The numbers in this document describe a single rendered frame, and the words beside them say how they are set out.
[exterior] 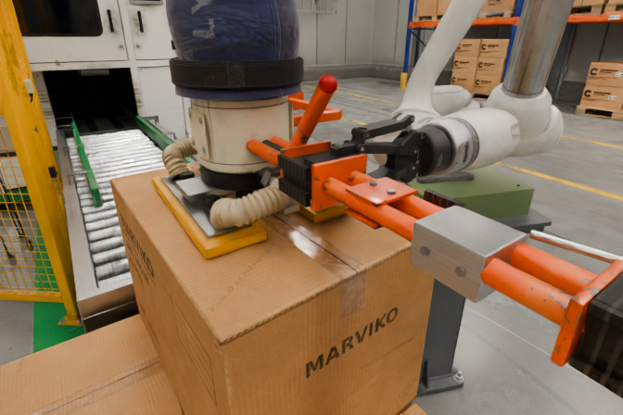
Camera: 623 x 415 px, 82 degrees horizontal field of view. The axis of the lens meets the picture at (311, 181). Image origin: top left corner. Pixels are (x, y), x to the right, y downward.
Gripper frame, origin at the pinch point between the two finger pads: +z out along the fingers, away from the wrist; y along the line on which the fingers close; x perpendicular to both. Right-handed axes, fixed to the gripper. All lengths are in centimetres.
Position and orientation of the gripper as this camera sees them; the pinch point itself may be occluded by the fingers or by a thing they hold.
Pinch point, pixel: (331, 174)
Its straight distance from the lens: 47.2
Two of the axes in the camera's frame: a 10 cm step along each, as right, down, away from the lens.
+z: -8.2, 2.1, -5.3
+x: -5.7, -3.1, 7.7
